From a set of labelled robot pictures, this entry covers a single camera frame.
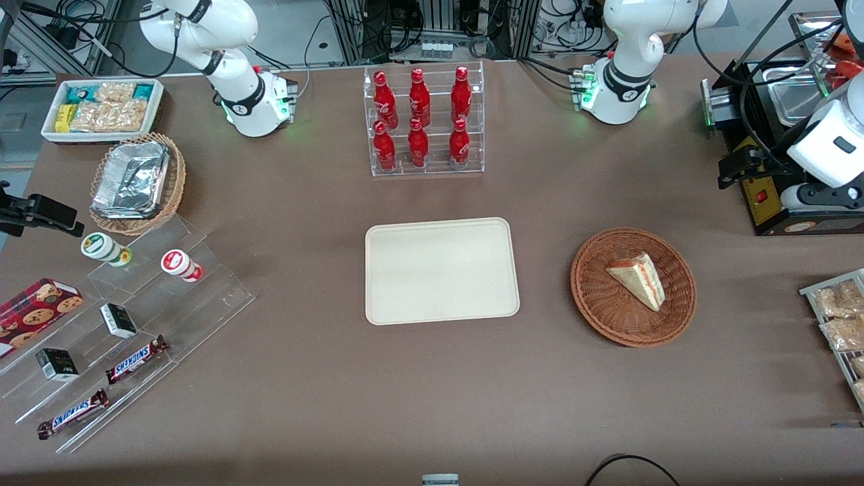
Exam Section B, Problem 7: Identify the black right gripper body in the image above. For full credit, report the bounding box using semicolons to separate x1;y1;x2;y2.
0;181;31;238

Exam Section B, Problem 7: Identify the triangular sandwich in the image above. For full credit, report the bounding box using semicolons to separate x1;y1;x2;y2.
605;253;666;313

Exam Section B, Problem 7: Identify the oval light wicker basket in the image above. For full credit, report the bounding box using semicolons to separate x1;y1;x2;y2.
89;132;187;237

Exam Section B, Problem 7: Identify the round brown wicker basket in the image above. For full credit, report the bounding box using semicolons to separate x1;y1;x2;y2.
570;227;697;348

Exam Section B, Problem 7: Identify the cream plastic tray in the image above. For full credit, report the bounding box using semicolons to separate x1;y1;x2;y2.
364;217;521;327

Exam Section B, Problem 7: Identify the black food warmer machine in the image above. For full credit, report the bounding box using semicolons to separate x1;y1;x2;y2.
701;10;864;237

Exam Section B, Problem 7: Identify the green lid white cup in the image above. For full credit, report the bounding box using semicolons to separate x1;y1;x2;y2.
80;232;133;268

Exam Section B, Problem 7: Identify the steel warmer pan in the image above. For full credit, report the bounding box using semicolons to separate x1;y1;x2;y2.
768;80;826;127

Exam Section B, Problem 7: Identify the silver foil container stack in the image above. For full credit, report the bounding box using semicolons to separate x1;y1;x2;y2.
91;141;170;220

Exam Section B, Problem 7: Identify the red cookie box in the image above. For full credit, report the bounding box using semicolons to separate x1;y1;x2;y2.
0;278;84;359

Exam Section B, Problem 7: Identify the glass warmer cover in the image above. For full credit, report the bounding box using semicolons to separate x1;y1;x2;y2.
732;0;864;102

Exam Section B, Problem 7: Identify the large clear cracker bag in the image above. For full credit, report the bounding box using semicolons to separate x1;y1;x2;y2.
70;100;147;134

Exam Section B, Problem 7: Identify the small black white box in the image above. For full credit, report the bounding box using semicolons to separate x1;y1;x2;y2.
35;348;80;383
100;303;138;340

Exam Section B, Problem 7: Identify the red lid white cup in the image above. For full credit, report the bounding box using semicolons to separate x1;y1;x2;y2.
161;249;204;283

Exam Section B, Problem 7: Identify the small clear cracker bag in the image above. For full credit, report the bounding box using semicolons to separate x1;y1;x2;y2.
94;81;136;106

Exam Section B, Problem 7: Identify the white rectangular snack bin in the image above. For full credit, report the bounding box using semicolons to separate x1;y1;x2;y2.
40;78;165;144

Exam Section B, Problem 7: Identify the Snickers chocolate bar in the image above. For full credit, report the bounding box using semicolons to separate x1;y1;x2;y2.
105;335;169;385
37;389;110;441

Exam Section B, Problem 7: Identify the clear acrylic step display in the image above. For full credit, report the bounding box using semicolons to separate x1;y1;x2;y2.
0;215;257;455

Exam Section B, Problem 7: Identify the red cola bottle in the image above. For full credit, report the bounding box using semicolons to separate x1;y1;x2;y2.
409;67;431;128
408;117;430;169
449;118;471;167
373;120;398;171
451;65;473;124
373;71;399;130

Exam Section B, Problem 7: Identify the clear acrylic bottle rack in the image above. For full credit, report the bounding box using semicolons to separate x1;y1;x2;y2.
363;60;485;178

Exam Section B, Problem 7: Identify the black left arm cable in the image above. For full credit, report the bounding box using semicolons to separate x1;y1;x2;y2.
692;0;864;178

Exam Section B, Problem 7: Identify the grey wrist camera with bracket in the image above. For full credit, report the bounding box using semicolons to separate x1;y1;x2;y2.
780;180;864;212

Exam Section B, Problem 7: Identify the metal wire rack tray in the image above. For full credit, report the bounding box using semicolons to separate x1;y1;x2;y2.
799;268;864;414

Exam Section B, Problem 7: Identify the aluminium frame with cables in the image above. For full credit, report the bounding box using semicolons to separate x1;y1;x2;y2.
0;0;124;86

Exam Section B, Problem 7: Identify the black table cable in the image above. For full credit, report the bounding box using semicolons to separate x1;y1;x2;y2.
584;454;682;486

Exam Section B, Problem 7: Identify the aluminium frame rack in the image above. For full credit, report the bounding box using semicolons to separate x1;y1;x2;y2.
324;0;542;65

